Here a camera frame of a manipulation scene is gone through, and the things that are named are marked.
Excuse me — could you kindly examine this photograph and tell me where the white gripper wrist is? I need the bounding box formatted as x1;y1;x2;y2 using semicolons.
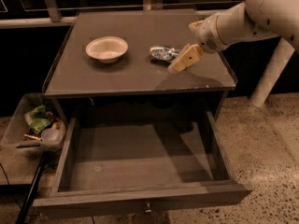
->
168;13;228;74

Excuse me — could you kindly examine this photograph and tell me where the crushed silver redbull can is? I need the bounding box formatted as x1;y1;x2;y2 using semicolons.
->
149;46;180;63

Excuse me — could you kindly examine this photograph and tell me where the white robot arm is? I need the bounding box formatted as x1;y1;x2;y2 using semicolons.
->
168;0;299;74

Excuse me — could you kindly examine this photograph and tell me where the open grey top drawer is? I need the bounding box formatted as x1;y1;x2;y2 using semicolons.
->
34;111;252;218

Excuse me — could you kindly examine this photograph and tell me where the metal drawer knob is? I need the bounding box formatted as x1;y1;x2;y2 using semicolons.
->
144;203;153;215

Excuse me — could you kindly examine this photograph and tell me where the grey wooden cabinet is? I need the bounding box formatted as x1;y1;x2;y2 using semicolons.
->
41;8;238;129

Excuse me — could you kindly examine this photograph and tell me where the white paper bowl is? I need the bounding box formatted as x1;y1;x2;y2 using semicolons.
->
85;36;128;63

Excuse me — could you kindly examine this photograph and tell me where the clear plastic cup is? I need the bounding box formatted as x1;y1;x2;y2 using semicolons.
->
41;128;59;142

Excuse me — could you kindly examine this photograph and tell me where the green snack bag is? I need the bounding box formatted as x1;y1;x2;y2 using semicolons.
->
23;105;51;134

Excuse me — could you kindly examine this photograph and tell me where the clear plastic bin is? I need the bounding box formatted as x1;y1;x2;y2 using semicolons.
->
1;93;66;156

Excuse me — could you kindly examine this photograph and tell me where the black pole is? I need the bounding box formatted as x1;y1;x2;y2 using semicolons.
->
15;153;49;224

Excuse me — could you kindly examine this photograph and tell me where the metal window rail frame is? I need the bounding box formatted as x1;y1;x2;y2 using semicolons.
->
0;0;260;30

